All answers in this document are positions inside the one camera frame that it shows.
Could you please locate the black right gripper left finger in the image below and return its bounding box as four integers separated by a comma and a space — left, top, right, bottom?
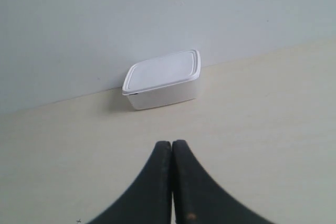
90, 141, 172, 224

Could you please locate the white lidded plastic container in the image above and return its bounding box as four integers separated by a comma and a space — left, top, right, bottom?
122, 50, 201, 110

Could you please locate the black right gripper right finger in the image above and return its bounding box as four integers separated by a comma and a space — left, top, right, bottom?
171, 140, 265, 223

